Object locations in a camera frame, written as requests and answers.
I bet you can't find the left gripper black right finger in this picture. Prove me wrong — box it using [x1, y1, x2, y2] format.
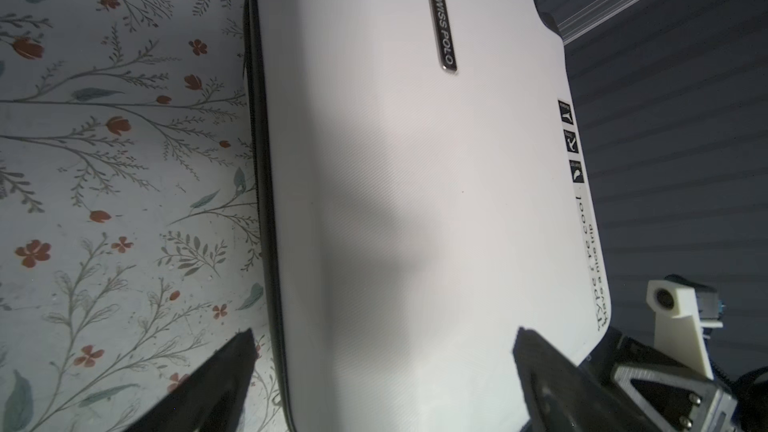
[514, 328, 651, 431]

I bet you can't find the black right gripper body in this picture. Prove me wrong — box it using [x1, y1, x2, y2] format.
[580, 327, 767, 431]

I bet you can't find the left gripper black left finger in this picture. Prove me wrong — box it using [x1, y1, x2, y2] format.
[127, 329, 257, 432]

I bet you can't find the white hard-shell suitcase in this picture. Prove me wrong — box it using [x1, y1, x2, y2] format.
[249, 0, 611, 431]

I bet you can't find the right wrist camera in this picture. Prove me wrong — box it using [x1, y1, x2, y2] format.
[646, 275, 724, 379]

